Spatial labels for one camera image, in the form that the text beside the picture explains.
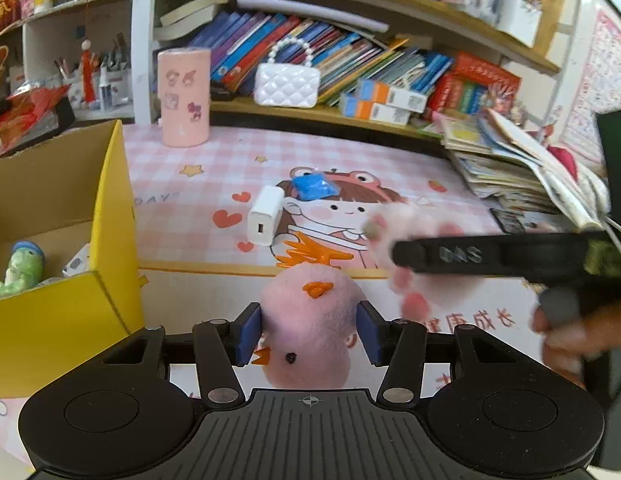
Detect wooden bookshelf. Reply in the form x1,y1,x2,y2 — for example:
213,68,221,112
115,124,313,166
158,0,581,143

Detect white shelf unit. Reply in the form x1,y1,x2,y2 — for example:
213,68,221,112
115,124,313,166
21,0,157,127

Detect black phone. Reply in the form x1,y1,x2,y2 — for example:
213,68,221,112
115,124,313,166
490,207,530,234

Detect white pen holder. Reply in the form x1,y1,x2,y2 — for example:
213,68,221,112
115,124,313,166
495,0,542,47

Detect white charger plug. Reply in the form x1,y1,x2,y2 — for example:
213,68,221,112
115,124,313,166
247,185,286,247

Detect pink pig plush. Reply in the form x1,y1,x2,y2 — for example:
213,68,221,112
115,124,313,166
365,206,467,322

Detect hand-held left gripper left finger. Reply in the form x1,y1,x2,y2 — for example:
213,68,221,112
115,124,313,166
103,302,264,406

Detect red gold paper decoration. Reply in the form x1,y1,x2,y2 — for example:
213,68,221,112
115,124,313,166
0,0,24,106

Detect stack of booklets and papers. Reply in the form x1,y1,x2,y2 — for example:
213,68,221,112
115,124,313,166
433,107,612,227

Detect orange white carton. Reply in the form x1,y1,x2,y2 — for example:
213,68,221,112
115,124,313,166
339,93,412,126
355,78,427,111

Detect pink chick plush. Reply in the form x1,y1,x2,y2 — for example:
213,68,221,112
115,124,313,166
257,266,360,391

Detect blue crumpled packet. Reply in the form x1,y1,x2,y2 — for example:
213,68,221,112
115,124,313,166
290,172,339,202

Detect white quilted pearl-handle handbag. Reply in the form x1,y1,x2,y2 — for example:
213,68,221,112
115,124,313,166
253,37,322,110

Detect red foil packaging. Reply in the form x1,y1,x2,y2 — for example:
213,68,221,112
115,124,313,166
0,84,72,157

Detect red tassel ornament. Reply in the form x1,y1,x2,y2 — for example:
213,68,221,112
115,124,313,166
80,42,99,104

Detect flat stacked books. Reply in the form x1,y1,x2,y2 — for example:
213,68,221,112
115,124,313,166
155,0,229,42

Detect pink wall poster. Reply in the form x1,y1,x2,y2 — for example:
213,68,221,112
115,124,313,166
561,7,621,161

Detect green figurine with blue cap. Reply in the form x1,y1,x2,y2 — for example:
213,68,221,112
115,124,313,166
0,240,46,299

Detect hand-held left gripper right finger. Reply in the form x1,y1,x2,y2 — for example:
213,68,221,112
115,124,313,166
355,300,516,406

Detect person's right hand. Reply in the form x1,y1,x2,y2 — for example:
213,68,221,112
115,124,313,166
533,302,612,377

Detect row of books under scroll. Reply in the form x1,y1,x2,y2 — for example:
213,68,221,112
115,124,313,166
187,9,454,107

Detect pink cylinder with stickers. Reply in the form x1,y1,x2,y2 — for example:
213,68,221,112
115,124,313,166
156,48,212,149

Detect small white box red stripe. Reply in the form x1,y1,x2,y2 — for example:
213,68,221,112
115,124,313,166
62,243,94,277

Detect red dictionaries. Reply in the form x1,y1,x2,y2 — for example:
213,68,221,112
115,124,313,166
430,52,522,122

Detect pink printed tablecloth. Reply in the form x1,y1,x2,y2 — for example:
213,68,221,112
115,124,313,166
0,123,609,463

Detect white rolled paper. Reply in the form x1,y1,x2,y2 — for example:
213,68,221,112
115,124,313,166
236,0,389,34

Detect yellow cardboard box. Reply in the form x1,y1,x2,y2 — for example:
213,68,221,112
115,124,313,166
0,120,144,399

